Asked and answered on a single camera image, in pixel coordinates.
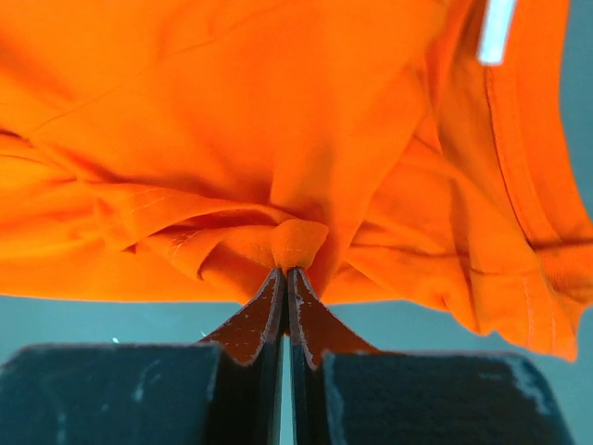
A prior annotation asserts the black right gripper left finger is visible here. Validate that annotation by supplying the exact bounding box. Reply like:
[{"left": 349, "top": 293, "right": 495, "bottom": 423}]
[{"left": 1, "top": 270, "right": 285, "bottom": 444}]

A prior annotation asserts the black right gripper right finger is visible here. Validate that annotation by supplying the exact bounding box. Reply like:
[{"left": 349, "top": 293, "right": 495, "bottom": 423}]
[{"left": 286, "top": 268, "right": 573, "bottom": 444}]

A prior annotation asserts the orange t-shirt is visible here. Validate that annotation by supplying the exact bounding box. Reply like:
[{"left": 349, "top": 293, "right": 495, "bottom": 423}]
[{"left": 1, "top": 1, "right": 592, "bottom": 361}]

